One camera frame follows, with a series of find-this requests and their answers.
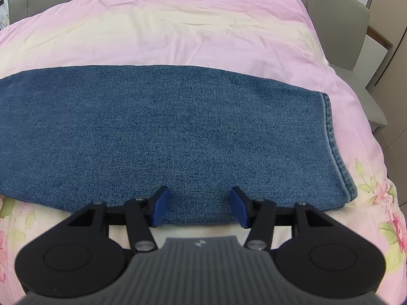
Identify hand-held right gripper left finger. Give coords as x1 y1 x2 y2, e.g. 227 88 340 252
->
65 186 170 254

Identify white cabinet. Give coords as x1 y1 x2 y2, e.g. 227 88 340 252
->
365 27 394 90

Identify pink floral duvet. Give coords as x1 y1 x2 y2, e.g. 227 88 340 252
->
0 0 400 305

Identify blue denim pants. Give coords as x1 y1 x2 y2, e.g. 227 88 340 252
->
0 65 357 227

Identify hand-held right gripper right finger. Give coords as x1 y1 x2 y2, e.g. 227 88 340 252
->
228 186 334 252

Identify beige chair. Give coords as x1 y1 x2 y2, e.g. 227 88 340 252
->
304 0 389 128

